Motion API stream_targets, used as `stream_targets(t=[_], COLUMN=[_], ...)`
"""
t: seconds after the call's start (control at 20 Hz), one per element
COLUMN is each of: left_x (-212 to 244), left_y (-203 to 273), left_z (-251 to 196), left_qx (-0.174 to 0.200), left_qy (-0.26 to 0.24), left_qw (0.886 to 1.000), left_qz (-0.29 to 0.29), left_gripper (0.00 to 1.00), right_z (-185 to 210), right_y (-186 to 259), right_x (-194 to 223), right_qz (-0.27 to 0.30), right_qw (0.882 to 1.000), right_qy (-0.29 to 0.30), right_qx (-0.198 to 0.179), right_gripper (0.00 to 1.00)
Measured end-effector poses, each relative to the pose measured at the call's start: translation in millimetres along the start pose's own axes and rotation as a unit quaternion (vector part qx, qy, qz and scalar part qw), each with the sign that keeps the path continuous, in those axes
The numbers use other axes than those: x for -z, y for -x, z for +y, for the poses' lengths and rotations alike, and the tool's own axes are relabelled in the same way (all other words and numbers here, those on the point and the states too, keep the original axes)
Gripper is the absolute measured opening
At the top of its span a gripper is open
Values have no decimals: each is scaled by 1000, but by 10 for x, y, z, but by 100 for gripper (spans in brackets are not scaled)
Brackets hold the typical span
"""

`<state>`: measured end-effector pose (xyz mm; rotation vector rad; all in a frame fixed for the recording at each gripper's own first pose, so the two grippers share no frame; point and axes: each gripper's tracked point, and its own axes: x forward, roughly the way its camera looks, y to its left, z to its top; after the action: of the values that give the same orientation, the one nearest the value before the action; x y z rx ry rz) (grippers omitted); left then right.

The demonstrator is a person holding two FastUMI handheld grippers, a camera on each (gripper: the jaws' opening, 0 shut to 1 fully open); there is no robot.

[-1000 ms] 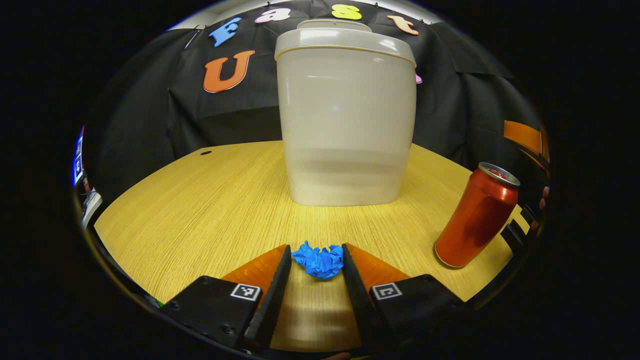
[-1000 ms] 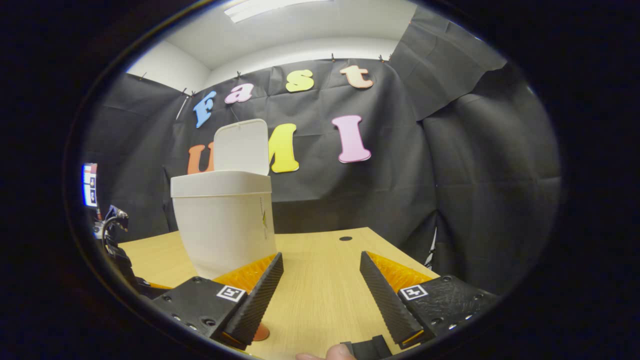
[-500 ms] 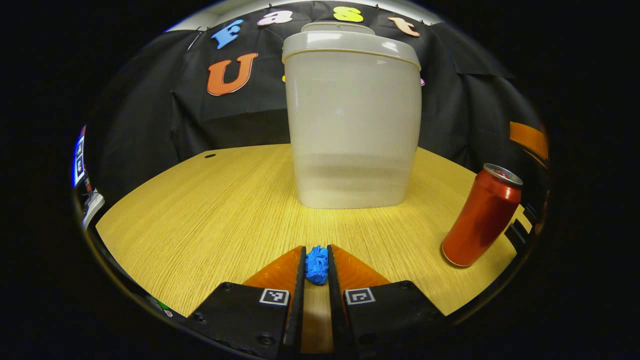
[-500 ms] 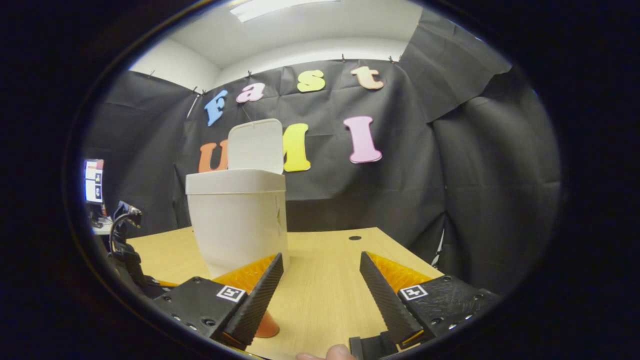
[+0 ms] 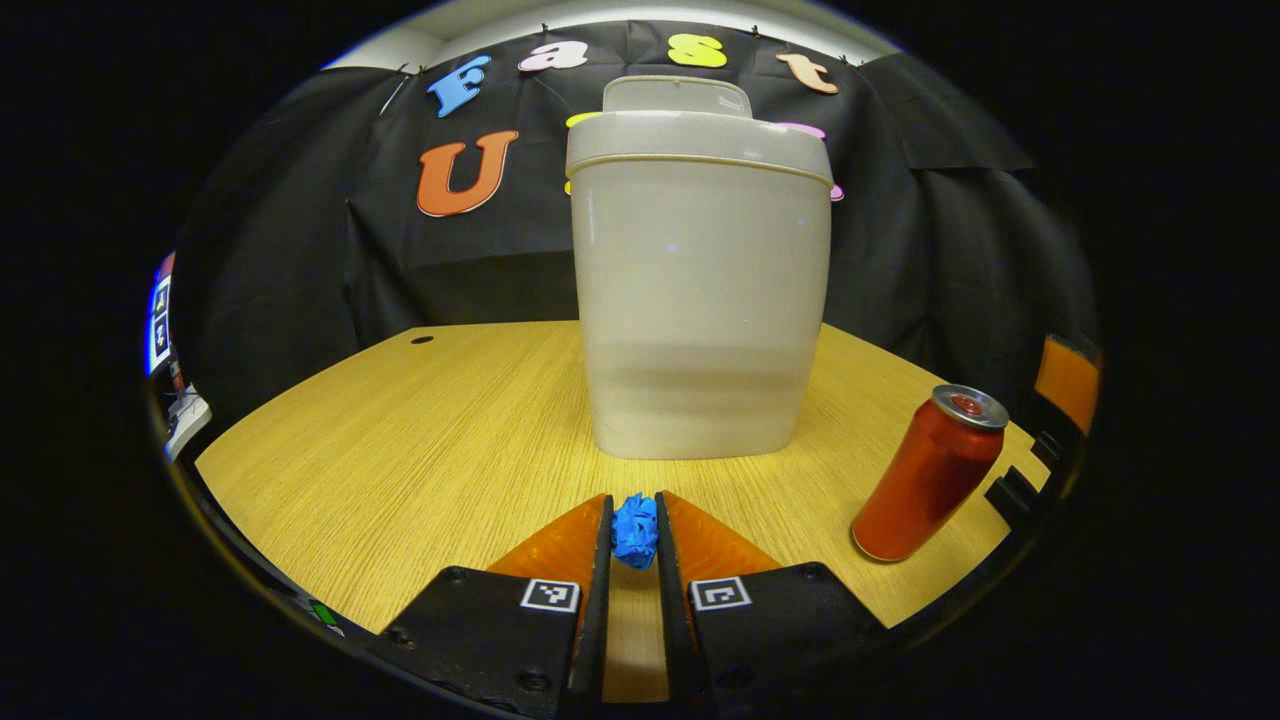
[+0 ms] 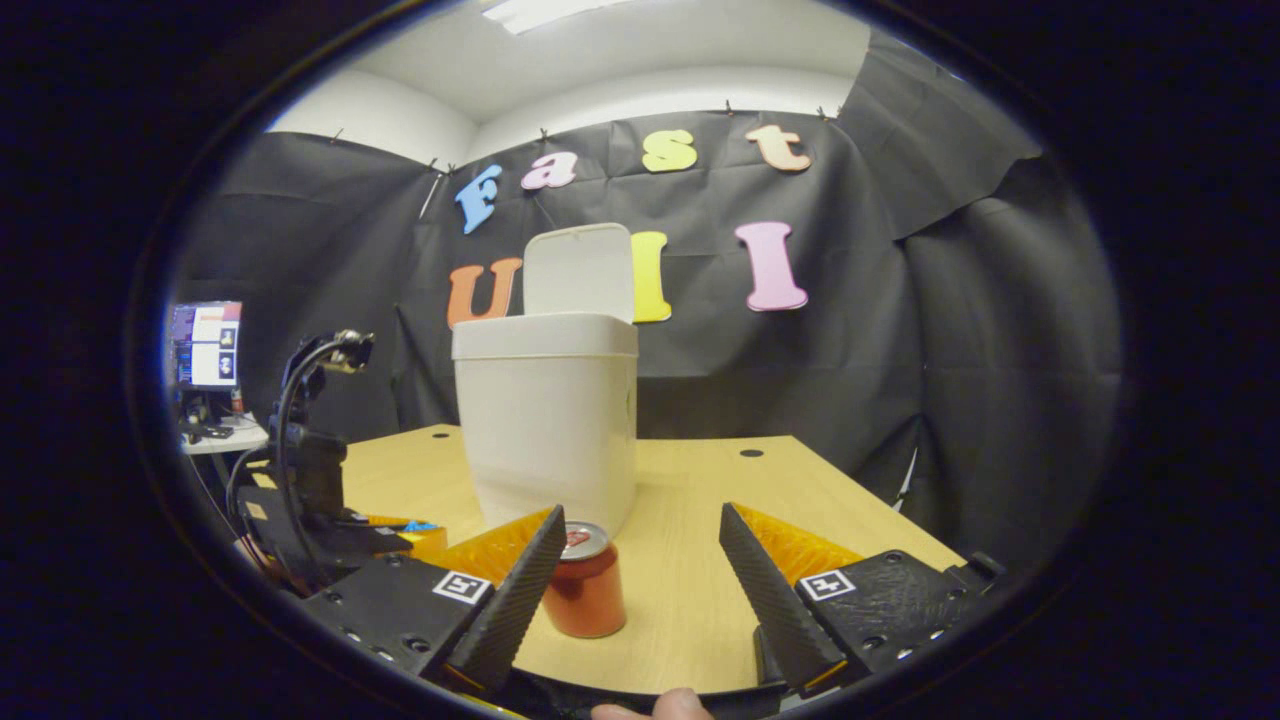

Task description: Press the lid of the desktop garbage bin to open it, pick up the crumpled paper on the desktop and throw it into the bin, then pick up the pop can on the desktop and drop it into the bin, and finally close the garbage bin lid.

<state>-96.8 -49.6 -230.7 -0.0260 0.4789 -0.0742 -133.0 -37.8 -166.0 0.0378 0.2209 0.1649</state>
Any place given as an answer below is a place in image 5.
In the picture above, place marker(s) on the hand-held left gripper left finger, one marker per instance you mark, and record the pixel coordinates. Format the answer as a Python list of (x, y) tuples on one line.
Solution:
[(500, 640)]

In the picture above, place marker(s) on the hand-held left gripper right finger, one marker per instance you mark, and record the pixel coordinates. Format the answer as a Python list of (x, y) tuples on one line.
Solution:
[(780, 630)]

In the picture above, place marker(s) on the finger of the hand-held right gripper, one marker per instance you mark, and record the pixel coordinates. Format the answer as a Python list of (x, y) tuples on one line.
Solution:
[(1068, 385)]

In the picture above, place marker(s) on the red pop can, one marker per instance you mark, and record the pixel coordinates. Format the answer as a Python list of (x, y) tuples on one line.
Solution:
[(925, 480)]

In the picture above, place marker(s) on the blue paper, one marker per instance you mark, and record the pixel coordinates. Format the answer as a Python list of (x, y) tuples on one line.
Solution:
[(635, 530)]

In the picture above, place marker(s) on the white desktop garbage bin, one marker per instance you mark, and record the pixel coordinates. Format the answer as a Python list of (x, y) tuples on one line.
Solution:
[(700, 300)]

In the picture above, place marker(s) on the white side desk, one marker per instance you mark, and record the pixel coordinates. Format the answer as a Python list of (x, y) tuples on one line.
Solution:
[(188, 420)]

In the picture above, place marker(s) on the black backdrop cloth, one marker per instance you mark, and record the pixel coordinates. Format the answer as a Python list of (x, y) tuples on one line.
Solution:
[(480, 250)]

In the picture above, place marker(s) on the computer monitor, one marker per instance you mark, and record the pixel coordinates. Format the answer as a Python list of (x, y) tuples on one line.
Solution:
[(160, 320)]

